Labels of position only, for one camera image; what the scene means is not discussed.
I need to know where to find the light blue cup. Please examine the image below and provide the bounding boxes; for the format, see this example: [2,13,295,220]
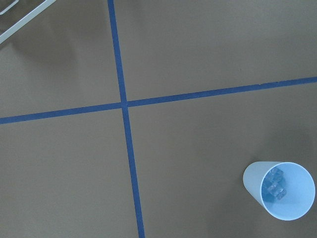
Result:
[243,162,316,221]

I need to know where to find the ice cubes in cup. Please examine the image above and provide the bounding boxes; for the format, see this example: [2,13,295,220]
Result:
[262,167,287,202]

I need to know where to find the white wire cup rack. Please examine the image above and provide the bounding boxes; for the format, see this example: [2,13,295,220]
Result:
[0,0,55,44]

